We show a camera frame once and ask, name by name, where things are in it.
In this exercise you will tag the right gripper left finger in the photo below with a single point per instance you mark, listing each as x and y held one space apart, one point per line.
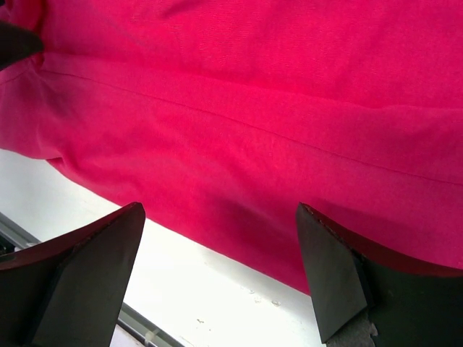
68 291

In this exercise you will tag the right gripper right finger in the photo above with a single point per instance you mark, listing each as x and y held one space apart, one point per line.
365 294

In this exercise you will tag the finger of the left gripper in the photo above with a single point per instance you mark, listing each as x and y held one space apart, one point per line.
19 43

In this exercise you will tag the magenta red t shirt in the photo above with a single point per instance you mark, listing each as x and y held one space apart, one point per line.
222 116

